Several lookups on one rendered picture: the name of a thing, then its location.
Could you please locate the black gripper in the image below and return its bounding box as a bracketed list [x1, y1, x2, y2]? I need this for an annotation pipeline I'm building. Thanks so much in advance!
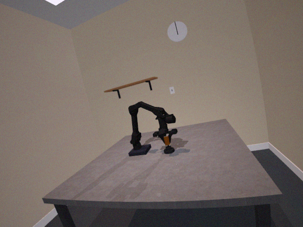
[153, 124, 178, 143]

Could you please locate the dark grey round pedestal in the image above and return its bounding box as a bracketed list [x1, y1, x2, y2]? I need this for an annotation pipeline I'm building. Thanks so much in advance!
[164, 145, 175, 154]

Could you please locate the orange knob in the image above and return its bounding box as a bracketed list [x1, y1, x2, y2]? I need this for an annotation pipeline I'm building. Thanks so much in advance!
[164, 136, 170, 146]

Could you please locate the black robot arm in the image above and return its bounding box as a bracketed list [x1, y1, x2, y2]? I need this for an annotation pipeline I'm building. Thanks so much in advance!
[128, 101, 176, 150]

